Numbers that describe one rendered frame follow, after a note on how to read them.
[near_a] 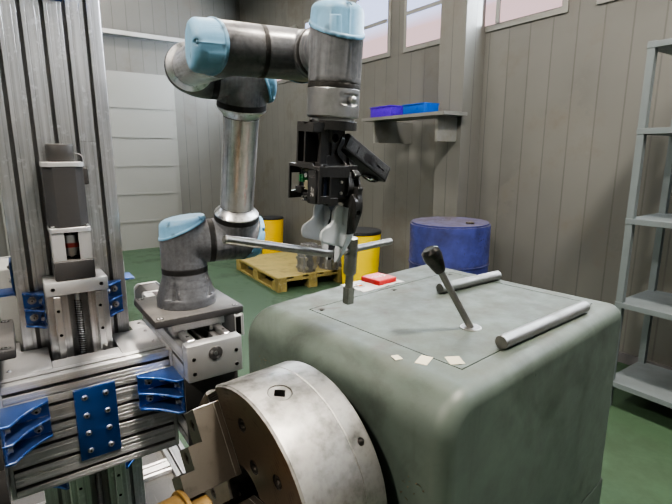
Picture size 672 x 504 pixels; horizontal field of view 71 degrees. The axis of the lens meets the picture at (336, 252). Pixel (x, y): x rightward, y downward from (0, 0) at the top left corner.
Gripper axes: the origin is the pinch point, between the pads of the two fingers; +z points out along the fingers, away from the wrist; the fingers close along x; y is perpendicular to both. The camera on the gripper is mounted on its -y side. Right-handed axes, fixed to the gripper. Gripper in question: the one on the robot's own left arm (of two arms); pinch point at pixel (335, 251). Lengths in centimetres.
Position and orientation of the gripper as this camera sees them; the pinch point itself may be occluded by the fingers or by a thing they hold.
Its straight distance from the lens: 74.8
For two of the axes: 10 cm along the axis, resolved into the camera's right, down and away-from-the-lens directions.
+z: -0.5, 9.6, 2.6
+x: 6.8, 2.2, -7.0
